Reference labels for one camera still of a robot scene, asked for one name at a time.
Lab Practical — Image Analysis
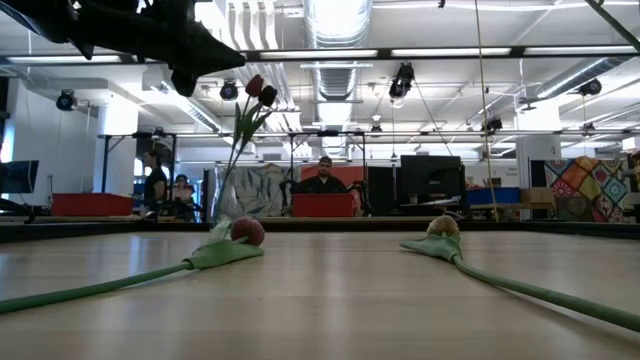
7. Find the slanted silver ventilation duct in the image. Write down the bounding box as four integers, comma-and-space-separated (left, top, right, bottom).
534, 56, 629, 100

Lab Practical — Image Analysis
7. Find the yellow hanging rope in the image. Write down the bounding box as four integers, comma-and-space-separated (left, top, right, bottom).
473, 0, 500, 222

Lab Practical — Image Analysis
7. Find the leaf-print grey cloth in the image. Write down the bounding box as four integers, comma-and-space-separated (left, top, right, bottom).
219, 163, 301, 219

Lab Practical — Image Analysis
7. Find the black overhead frame bar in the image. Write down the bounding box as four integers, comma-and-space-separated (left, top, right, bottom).
0, 45, 640, 65

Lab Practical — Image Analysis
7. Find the red plastic bin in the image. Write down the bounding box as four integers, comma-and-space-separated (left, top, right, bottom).
50, 192, 135, 217
292, 193, 357, 218

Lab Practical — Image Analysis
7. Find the clear glass vase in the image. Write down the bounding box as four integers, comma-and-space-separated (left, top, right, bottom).
210, 167, 240, 241

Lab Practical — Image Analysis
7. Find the brown cardboard box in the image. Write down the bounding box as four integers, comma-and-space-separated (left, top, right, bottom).
520, 187, 556, 205

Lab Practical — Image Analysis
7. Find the large black computer monitor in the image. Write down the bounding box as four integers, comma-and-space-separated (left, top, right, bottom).
399, 154, 466, 206

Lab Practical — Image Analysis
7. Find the small dark computer monitor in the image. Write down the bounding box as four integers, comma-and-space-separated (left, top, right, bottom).
0, 159, 40, 195

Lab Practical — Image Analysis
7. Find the pale yellow artificial tulip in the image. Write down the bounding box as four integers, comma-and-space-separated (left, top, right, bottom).
399, 214, 640, 332

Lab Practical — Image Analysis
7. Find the wide silver ventilation duct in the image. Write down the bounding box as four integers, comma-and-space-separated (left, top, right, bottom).
301, 0, 374, 126

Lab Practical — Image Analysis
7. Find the orange partition panel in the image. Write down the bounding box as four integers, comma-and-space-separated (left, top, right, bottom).
299, 164, 366, 196

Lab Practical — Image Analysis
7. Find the black table edge rail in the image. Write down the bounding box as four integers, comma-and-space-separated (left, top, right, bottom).
0, 218, 640, 244

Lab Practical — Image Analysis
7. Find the colourful patchwork quilt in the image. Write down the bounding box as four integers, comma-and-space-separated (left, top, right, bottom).
543, 156, 632, 224

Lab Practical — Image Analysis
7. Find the black cabinet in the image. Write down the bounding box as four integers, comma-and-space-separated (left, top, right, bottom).
367, 166, 401, 217

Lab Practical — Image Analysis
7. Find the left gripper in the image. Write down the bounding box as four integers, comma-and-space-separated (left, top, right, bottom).
79, 0, 247, 99

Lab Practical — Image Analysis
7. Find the blue plastic bin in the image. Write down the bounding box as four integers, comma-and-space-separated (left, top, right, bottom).
465, 187, 522, 206

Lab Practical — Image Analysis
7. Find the person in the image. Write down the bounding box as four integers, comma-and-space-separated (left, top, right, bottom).
170, 173, 199, 222
143, 149, 170, 220
294, 155, 352, 196

